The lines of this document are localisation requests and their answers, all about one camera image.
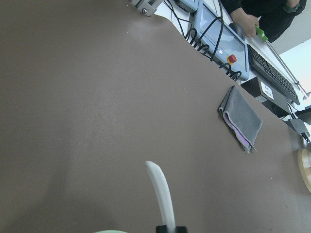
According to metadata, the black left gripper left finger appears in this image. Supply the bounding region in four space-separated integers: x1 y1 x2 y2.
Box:
155 225 168 233

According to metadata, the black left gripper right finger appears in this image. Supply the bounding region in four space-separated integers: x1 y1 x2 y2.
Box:
175 226 188 233

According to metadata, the white ceramic spoon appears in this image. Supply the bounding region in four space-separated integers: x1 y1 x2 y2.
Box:
145 161 176 233

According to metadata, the mint green bowl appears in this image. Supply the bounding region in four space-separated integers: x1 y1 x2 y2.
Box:
94 230 127 233

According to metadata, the grey folded cloth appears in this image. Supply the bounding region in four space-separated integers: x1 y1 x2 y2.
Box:
218 86 262 153

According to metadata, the wooden stand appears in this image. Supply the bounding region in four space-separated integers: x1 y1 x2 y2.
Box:
297 149 311 192

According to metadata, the black box with label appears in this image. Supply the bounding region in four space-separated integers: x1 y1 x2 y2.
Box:
241 77 290 118

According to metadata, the black keyboard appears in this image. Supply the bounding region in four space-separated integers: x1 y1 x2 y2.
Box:
247 44 300 105

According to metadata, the teach pendant with red button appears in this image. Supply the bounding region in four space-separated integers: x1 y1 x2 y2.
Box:
175 0 249 81

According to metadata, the green handled grabber tool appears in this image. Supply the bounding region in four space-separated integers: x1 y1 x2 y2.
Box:
255 25 311 100

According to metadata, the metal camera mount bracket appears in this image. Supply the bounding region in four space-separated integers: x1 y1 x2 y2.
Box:
129 0 164 17

